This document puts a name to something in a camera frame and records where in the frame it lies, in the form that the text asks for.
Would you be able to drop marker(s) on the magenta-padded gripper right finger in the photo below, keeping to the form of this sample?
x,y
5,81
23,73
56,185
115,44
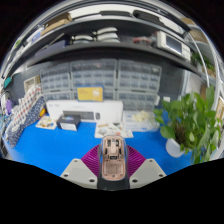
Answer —
x,y
138,165

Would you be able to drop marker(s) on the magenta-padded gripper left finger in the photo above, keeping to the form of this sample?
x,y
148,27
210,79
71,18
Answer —
x,y
88,165

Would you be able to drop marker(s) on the printed picture sheet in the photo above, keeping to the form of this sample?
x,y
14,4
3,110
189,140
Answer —
x,y
111,129
46,123

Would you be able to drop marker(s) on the clear plastic glove box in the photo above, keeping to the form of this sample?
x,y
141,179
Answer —
x,y
141,121

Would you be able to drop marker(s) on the small black labelled box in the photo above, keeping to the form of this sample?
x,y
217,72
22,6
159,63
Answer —
x,y
68,124

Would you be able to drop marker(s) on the long white keyboard box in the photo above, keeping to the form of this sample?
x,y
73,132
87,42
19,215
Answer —
x,y
110,110

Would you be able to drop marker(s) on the green plant in white pot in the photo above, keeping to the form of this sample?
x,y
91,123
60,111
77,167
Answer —
x,y
190,123

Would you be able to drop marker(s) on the yellow flat box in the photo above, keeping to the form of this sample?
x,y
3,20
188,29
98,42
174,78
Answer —
x,y
90,94

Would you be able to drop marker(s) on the red checked cloth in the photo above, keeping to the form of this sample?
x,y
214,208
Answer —
x,y
26,103

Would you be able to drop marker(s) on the small purple object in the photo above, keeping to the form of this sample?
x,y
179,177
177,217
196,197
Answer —
x,y
8,106

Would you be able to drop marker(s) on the beige framed crate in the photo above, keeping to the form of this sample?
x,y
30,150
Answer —
x,y
31,83

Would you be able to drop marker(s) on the dark wall shelf unit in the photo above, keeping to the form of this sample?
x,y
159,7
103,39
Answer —
x,y
110,50

